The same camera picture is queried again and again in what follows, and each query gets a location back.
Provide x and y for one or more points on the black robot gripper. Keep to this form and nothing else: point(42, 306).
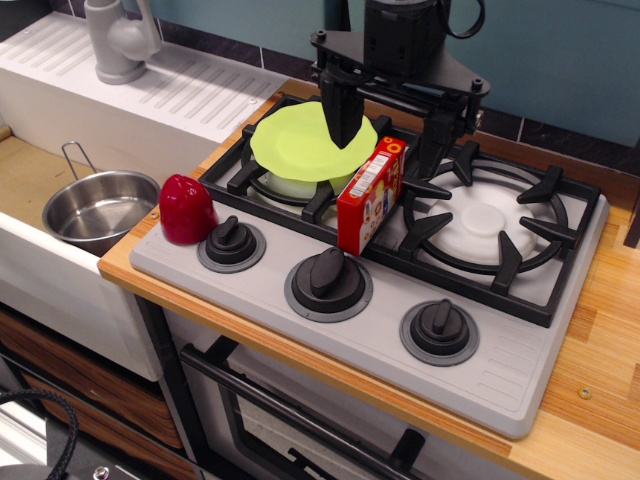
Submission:
point(403, 43)

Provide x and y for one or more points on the red cereal box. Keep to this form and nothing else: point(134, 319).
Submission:
point(370, 196)

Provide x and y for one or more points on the red toy sweet potato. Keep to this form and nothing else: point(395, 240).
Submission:
point(187, 212)

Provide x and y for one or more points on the lime green plate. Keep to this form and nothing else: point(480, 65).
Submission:
point(294, 143)

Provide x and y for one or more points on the white toy sink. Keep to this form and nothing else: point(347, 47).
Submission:
point(54, 108)

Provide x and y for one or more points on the stainless steel pot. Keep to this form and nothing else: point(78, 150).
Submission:
point(93, 213)

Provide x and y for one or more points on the white right burner disc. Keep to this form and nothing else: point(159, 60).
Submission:
point(479, 214)

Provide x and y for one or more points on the black right burner grate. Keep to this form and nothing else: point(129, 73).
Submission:
point(565, 217)

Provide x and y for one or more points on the black burner grate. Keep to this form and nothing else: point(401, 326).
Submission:
point(285, 229)
point(565, 217)

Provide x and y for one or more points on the black left burner grate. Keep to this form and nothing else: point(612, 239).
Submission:
point(285, 229)

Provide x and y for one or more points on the black middle stove knob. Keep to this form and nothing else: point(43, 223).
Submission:
point(329, 287)

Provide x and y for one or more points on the black stove knob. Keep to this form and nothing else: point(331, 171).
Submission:
point(439, 333)
point(232, 247)
point(329, 287)

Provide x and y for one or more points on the grey toy stove top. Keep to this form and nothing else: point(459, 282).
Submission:
point(500, 386)

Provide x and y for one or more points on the black left stove knob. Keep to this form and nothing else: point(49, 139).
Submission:
point(232, 247)

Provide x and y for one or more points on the black right stove knob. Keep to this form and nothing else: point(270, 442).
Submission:
point(439, 333)

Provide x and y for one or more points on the grey toy faucet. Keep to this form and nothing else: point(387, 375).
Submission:
point(121, 45)

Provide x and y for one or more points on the wooden drawer fronts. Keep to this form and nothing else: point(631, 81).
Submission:
point(119, 409)

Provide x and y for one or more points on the black oven door handle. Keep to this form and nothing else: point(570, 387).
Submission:
point(395, 467)

